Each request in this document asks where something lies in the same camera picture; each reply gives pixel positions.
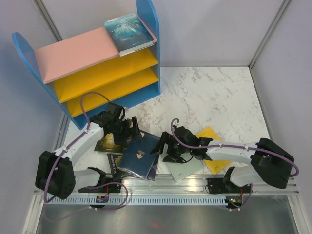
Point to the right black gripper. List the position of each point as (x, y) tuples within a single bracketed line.
[(171, 157)]

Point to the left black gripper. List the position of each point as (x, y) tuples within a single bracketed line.
[(129, 132)]

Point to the navy blue hardcover book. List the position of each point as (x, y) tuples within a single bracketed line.
[(137, 157)]

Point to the green Alice Wonderland book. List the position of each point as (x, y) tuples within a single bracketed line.
[(107, 145)]

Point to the teal ocean cover book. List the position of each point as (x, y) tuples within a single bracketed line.
[(129, 34)]

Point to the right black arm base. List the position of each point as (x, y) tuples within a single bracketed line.
[(221, 186)]

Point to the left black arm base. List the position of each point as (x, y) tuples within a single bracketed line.
[(110, 189)]

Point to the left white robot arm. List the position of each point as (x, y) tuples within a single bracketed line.
[(56, 175)]

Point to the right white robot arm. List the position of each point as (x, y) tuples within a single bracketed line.
[(263, 161)]

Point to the grey letter G book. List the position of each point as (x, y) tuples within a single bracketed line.
[(181, 171)]

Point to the dark purple book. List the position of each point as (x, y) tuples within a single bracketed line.
[(153, 170)]

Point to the black Moon and Sixpence book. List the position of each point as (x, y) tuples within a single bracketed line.
[(117, 173)]

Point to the yellow letter L book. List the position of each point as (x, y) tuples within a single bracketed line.
[(216, 165)]

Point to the blue pink yellow bookshelf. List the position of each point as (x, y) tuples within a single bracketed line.
[(84, 72)]

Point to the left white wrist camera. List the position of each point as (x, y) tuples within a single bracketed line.
[(125, 108)]

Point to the aluminium mounting rail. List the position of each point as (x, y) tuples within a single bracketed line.
[(194, 185)]

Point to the white slotted cable duct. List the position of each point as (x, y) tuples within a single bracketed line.
[(168, 200)]

